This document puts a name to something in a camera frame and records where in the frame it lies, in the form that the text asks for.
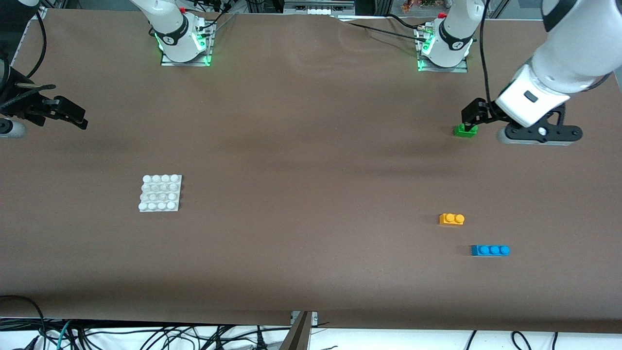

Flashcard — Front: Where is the brown table cover sheet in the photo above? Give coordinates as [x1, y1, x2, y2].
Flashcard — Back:
[0, 9, 622, 336]

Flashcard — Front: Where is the blue three-stud block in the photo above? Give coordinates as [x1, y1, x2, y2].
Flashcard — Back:
[470, 245, 511, 257]

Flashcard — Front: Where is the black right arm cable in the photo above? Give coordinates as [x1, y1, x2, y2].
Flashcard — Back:
[24, 7, 48, 81]

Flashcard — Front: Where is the teal floor cable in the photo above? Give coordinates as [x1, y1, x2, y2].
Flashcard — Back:
[56, 321, 73, 350]

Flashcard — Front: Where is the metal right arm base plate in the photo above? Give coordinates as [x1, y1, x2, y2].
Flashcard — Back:
[160, 17, 214, 67]

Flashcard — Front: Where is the looped black floor cable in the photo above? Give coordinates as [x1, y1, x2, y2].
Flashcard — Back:
[0, 294, 47, 336]

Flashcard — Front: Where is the white studded base plate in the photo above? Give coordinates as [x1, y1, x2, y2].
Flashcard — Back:
[138, 174, 183, 213]

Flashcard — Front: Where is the grey metal background box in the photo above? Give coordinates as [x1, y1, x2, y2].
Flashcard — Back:
[284, 0, 355, 15]

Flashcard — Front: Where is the black left camera bracket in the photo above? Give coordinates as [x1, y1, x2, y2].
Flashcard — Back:
[504, 103, 584, 144]

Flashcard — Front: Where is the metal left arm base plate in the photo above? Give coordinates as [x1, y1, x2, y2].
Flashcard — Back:
[417, 24, 469, 73]

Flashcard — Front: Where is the long black table cable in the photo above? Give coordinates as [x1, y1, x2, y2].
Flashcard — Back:
[340, 20, 428, 40]

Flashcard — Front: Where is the black base cable bundle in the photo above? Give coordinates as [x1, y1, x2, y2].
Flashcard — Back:
[194, 0, 236, 30]

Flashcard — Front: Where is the short black table cable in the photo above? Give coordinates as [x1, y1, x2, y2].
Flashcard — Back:
[386, 14, 423, 30]

